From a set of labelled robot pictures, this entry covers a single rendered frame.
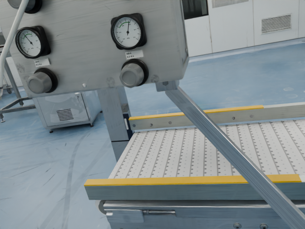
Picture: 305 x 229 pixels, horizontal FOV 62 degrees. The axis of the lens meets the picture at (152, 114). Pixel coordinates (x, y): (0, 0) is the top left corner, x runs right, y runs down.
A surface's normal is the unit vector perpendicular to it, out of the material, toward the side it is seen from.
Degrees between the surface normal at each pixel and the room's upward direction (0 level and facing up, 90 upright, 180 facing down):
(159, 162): 0
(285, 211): 87
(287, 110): 90
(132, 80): 90
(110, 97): 90
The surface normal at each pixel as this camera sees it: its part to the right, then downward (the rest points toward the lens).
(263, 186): -0.71, 0.33
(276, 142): -0.18, -0.91
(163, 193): -0.20, 0.40
